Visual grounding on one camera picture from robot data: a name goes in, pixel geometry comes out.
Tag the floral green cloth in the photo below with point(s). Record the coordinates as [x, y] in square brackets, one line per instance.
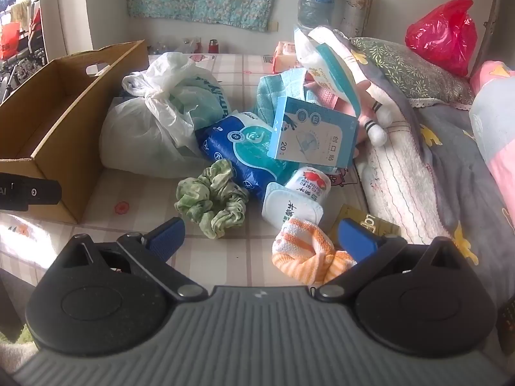
[209, 201]

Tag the orange shopping bag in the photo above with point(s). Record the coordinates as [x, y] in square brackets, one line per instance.
[9, 40]

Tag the checked printed sheet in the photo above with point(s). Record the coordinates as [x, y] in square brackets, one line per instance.
[225, 257]

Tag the blue water jug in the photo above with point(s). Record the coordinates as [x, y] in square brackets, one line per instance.
[316, 2]

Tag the brown cardboard box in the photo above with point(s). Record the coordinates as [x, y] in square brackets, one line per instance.
[52, 128]

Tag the floral pillow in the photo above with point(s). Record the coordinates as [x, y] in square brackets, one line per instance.
[410, 70]

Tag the pink cloth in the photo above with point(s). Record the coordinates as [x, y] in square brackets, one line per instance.
[326, 97]

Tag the blue wet wipes pack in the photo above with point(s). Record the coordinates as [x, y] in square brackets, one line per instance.
[237, 157]

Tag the red thermos bottle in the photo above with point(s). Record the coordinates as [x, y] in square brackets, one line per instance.
[213, 46]

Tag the cotton pad pack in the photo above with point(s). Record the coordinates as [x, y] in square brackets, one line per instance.
[322, 60]

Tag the teal towel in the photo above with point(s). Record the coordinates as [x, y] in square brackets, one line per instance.
[271, 96]

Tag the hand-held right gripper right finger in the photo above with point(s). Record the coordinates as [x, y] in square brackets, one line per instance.
[356, 240]

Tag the light blue bandage box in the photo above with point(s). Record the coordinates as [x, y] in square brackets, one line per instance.
[314, 136]

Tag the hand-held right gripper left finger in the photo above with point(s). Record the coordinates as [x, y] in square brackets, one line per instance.
[167, 236]

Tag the red plastic bag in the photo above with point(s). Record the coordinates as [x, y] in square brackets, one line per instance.
[440, 36]

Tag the orange striped cloth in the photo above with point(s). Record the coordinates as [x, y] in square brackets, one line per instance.
[303, 253]

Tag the white bottle with red print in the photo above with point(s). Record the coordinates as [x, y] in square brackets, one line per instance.
[309, 183]

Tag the wall socket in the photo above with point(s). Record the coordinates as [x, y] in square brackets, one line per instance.
[272, 26]

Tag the pink plush toy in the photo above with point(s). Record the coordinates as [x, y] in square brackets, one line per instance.
[376, 120]

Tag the white yogurt cup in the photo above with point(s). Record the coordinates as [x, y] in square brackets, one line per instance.
[291, 209]

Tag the rolled mat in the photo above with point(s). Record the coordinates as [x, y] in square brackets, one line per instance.
[356, 10]

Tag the yellowish packet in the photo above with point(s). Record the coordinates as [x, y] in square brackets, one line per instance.
[374, 225]

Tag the red tissue pack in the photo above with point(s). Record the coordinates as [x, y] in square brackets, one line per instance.
[285, 56]

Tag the grey printed blanket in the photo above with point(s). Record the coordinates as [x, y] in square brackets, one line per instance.
[454, 161]

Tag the white plastic bag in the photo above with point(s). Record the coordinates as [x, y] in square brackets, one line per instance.
[141, 128]

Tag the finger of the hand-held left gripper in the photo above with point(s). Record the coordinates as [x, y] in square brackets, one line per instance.
[42, 192]

